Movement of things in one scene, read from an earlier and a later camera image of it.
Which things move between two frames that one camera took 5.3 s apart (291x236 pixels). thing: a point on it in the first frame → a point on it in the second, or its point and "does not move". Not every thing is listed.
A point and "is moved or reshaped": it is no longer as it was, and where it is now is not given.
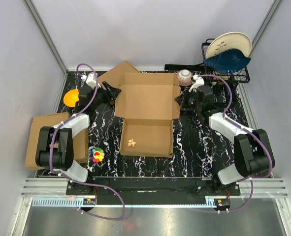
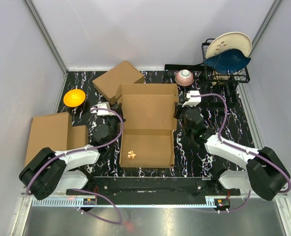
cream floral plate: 229,41 does not move
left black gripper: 111,94 → 115,117
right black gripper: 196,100 → 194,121
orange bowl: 71,97 does not move
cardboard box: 147,104 is moved or reshaped
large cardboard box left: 36,124 does not move
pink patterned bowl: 184,77 does not move
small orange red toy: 131,143 → 131,155
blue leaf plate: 229,61 does not move
